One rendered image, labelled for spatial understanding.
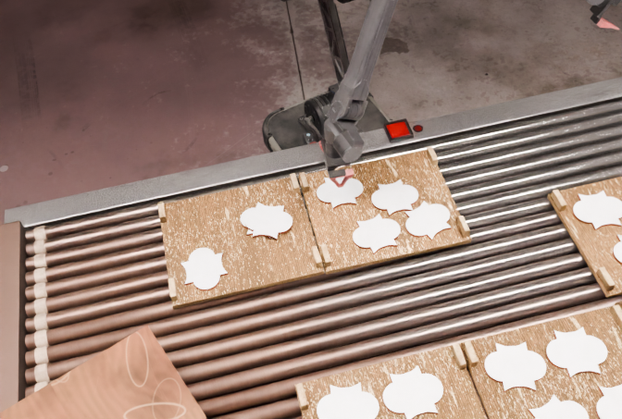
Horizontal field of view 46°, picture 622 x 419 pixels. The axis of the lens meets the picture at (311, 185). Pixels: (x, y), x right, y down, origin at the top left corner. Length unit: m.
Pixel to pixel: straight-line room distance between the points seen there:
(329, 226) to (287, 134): 1.26
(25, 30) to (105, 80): 0.71
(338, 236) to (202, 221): 0.39
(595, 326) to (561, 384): 0.19
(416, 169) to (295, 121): 1.22
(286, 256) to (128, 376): 0.53
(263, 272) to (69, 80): 2.40
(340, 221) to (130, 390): 0.73
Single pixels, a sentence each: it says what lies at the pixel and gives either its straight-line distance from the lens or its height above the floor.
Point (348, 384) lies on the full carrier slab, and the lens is 1.83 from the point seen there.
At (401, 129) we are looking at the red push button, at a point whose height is 0.93.
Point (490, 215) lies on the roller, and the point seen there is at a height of 0.92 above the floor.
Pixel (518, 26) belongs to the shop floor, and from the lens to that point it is 4.28.
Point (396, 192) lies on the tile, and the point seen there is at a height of 0.95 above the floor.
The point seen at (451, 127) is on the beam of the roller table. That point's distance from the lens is 2.36.
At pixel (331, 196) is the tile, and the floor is 0.95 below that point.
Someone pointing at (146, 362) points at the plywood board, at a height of 1.04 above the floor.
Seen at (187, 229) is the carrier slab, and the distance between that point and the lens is 2.12.
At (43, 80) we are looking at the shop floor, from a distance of 4.23.
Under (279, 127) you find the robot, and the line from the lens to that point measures 3.31.
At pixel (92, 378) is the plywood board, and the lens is 1.82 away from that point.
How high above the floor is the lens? 2.60
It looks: 50 degrees down
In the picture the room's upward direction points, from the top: 4 degrees counter-clockwise
